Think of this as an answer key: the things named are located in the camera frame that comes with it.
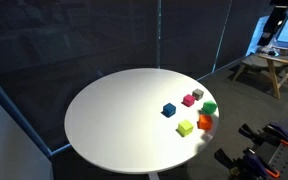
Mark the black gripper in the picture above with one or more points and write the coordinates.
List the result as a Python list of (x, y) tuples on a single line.
[(276, 18)]

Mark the blue cube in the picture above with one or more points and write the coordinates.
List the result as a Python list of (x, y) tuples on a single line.
[(169, 109)]

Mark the grey cube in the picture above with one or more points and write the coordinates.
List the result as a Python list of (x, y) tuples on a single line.
[(198, 94)]

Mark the green cube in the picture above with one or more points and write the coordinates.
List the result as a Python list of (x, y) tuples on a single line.
[(209, 107)]

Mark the pink cube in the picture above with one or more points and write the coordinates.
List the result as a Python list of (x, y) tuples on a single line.
[(188, 100)]

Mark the orange cube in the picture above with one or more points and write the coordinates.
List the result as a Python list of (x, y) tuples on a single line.
[(205, 122)]

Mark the yellow cube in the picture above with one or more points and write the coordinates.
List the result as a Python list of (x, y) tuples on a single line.
[(185, 127)]

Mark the clear plastic bag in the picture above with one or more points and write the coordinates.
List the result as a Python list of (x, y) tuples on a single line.
[(269, 50)]

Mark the wooden armchair grey seat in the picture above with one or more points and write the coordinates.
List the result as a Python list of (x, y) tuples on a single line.
[(274, 63)]

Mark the purple black spring clamp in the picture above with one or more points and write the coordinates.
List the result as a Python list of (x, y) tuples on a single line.
[(280, 133)]

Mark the black orange clamps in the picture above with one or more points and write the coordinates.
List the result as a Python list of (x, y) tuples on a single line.
[(250, 161)]

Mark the window frame post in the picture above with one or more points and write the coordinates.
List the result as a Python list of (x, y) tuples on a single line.
[(158, 33), (221, 36)]

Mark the blue window corner post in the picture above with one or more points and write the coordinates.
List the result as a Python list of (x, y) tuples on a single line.
[(15, 115)]

